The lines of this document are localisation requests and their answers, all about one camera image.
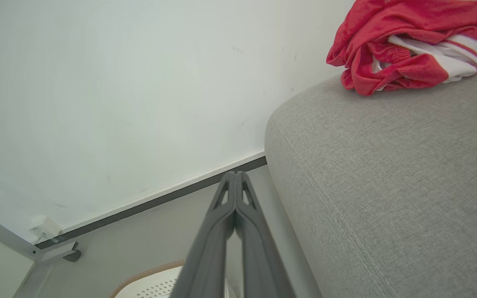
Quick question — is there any white wall socket box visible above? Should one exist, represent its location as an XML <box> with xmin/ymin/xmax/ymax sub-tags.
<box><xmin>29</xmin><ymin>217</ymin><xmax>63</xmax><ymax>245</ymax></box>

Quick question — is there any grey fabric sofa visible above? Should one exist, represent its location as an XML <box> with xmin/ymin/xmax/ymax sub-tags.
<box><xmin>265</xmin><ymin>35</ymin><xmax>477</xmax><ymax>298</ymax></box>

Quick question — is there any white and black baseboard strip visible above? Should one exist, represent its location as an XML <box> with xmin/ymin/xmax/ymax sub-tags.
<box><xmin>35</xmin><ymin>151</ymin><xmax>267</xmax><ymax>250</ymax></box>

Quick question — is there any white laundry basket brown rim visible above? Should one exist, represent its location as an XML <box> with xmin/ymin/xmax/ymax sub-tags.
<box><xmin>110</xmin><ymin>260</ymin><xmax>239</xmax><ymax>298</ymax></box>

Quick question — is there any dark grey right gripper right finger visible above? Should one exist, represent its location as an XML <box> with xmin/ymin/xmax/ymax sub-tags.
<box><xmin>236</xmin><ymin>172</ymin><xmax>297</xmax><ymax>298</ymax></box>

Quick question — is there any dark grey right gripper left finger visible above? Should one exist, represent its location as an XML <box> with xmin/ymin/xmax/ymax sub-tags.
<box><xmin>170</xmin><ymin>172</ymin><xmax>237</xmax><ymax>298</ymax></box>

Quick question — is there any red and white striped garment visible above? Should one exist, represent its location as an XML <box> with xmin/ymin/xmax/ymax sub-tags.
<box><xmin>326</xmin><ymin>0</ymin><xmax>477</xmax><ymax>97</ymax></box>

